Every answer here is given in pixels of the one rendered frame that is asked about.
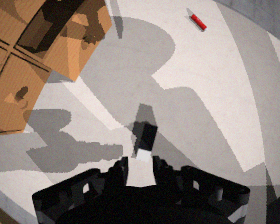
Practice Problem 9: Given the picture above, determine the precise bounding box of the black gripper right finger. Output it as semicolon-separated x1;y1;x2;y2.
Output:
153;156;250;224

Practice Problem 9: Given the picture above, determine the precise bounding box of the black and white eraser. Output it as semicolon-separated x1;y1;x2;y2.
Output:
136;123;158;162

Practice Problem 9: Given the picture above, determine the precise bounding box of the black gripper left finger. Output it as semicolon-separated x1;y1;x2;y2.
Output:
32;156;129;224

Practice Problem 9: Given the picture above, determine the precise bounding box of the small wooden chest of drawers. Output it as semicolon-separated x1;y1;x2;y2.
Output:
0;0;52;135

